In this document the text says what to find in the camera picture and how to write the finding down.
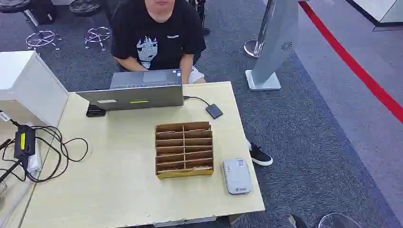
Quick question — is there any black coiled cable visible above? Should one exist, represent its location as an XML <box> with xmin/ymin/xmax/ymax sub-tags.
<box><xmin>0</xmin><ymin>125</ymin><xmax>89</xmax><ymax>184</ymax></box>

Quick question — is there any chrome stanchion base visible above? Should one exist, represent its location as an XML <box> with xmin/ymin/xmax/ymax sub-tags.
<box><xmin>243</xmin><ymin>39</ymin><xmax>263</xmax><ymax>59</ymax></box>

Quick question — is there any black power brick yellow label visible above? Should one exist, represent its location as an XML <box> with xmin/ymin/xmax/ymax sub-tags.
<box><xmin>14</xmin><ymin>124</ymin><xmax>36</xmax><ymax>161</ymax></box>

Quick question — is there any person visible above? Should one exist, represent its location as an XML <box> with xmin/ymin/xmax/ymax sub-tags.
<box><xmin>109</xmin><ymin>0</ymin><xmax>207</xmax><ymax>85</ymax></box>

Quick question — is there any person's black shoe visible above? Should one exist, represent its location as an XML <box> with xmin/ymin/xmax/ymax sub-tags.
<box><xmin>248</xmin><ymin>142</ymin><xmax>274</xmax><ymax>167</ymax></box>

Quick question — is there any white cabinet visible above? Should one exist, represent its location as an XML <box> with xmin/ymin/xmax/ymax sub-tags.
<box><xmin>0</xmin><ymin>50</ymin><xmax>69</xmax><ymax>127</ymax></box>

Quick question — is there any black stool chrome base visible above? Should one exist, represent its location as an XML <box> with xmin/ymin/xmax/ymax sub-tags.
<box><xmin>0</xmin><ymin>0</ymin><xmax>60</xmax><ymax>51</ymax></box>
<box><xmin>68</xmin><ymin>0</ymin><xmax>112</xmax><ymax>52</ymax></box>

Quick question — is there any grey laptop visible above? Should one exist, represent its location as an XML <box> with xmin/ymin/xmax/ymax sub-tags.
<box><xmin>76</xmin><ymin>68</ymin><xmax>184</xmax><ymax>112</ymax></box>

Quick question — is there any black power adapter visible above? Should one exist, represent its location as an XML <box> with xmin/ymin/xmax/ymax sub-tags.
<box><xmin>86</xmin><ymin>103</ymin><xmax>107</xmax><ymax>118</ymax></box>

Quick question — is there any red floor tape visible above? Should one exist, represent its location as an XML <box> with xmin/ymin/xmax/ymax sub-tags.
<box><xmin>298</xmin><ymin>0</ymin><xmax>403</xmax><ymax>124</ymax></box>

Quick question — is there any wooden card box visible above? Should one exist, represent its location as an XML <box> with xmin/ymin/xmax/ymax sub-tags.
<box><xmin>154</xmin><ymin>121</ymin><xmax>215</xmax><ymax>180</ymax></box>

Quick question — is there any grey card reader device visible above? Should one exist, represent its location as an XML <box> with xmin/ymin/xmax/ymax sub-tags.
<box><xmin>222</xmin><ymin>158</ymin><xmax>252</xmax><ymax>195</ymax></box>

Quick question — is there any black drive cable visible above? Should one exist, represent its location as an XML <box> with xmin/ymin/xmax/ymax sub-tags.
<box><xmin>183</xmin><ymin>95</ymin><xmax>211</xmax><ymax>107</ymax></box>

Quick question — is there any round glass stool seat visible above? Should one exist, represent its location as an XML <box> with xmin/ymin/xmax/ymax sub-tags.
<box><xmin>318</xmin><ymin>213</ymin><xmax>363</xmax><ymax>228</ymax></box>

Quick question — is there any black tripod leg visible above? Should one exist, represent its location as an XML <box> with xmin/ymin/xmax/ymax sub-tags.
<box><xmin>189</xmin><ymin>0</ymin><xmax>211</xmax><ymax>36</ymax></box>

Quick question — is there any grey floor stand kiosk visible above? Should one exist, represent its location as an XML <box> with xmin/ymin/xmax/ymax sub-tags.
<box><xmin>245</xmin><ymin>0</ymin><xmax>300</xmax><ymax>92</ymax></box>

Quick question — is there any small black external drive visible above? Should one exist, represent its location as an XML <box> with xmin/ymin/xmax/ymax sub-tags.
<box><xmin>205</xmin><ymin>103</ymin><xmax>224</xmax><ymax>120</ymax></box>

